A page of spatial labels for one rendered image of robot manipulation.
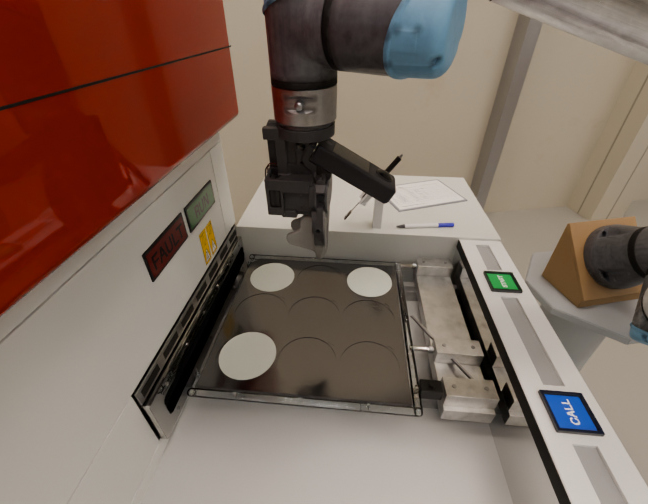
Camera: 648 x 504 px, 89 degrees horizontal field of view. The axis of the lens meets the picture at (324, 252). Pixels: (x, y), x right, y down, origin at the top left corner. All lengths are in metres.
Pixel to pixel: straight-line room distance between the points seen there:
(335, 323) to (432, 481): 0.29
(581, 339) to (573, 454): 0.58
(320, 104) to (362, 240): 0.47
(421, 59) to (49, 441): 0.49
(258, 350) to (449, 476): 0.36
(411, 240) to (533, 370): 0.37
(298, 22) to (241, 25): 1.87
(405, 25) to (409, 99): 2.14
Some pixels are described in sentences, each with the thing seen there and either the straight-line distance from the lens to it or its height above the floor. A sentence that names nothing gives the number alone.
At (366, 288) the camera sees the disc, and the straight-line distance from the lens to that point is 0.73.
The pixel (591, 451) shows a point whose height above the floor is 0.96.
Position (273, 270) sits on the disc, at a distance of 0.78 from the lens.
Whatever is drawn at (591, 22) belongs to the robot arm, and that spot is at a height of 1.38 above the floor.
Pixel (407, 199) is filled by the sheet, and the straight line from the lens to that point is 0.95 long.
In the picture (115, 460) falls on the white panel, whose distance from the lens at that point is 0.56.
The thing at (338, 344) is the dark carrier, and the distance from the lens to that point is 0.63.
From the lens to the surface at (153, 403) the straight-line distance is 0.57.
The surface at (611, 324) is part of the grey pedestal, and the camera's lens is 1.00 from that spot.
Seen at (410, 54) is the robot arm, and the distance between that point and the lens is 0.33.
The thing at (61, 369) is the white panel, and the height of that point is 1.10.
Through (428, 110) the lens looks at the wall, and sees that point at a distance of 2.54.
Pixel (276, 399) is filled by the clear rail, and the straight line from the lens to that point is 0.57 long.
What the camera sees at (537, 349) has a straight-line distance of 0.64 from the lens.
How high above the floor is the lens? 1.39
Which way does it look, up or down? 36 degrees down
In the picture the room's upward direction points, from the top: straight up
